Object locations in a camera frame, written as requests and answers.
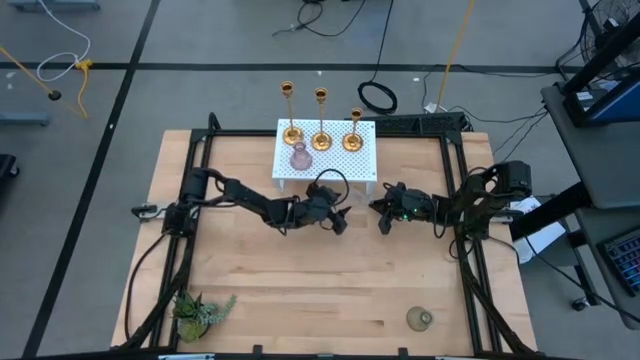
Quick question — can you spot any short yellow cable with plug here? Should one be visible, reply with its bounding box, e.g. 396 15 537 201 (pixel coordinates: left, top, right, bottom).
74 58 95 120

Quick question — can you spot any black aluminium table frame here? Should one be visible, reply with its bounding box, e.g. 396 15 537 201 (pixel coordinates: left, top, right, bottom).
119 112 539 357

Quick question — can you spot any medium gold candlestick holder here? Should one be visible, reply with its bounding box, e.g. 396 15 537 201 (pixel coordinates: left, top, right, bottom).
310 87 334 153

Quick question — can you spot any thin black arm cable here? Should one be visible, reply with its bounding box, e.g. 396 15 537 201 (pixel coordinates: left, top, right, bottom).
123 232 169 341

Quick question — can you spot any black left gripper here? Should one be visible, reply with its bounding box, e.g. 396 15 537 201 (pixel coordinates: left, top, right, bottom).
294 185 352 236

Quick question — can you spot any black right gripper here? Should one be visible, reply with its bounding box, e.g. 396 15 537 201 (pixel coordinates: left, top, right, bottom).
368 182 435 235

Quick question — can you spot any backlit computer keyboard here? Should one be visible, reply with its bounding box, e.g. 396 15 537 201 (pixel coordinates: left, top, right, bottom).
597 227 640 296

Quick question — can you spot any white perforated shelf riser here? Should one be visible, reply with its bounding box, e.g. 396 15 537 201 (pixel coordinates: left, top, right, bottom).
271 118 379 199

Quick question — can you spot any grey side desk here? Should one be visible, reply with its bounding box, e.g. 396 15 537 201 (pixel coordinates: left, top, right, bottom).
541 82 640 211

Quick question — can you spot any coiled black cable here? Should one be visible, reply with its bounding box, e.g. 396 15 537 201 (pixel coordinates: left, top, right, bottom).
356 0 399 116

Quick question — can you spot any short gold candlestick holder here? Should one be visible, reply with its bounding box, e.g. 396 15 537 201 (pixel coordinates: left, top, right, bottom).
341 107 365 153

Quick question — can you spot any tall gold candlestick holder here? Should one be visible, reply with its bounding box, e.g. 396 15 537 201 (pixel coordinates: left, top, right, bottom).
279 80 305 147

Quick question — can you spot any long yellow floor cable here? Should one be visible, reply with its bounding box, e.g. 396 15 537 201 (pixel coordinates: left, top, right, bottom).
437 0 476 114

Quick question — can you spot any yellow rod with black end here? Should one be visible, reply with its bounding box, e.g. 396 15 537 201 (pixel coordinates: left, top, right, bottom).
0 46 63 102

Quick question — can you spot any white floor cable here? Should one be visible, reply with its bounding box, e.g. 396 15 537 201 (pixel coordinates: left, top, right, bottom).
36 0 92 84

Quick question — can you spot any black and blue equipment stand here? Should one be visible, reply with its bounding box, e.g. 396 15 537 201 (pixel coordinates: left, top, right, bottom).
557 14 640 129

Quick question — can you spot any pink glass vase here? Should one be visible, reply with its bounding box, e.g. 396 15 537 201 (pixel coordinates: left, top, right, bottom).
289 141 314 172

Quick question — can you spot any black floor fan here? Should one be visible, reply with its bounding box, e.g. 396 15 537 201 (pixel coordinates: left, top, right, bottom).
579 0 640 66

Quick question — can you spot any loose black floor cable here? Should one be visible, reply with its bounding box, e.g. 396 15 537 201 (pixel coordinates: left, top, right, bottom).
272 0 369 39

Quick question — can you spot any green glass vase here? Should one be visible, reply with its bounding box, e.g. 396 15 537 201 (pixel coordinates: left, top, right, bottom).
405 305 434 333

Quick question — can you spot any white paper sheet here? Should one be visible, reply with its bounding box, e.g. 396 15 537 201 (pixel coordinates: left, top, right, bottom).
509 195 566 265

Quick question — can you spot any potted green succulent plant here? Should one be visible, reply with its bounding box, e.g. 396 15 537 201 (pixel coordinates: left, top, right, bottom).
171 291 238 344

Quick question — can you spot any black power strip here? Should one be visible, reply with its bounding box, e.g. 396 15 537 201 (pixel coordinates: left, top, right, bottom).
344 112 469 135

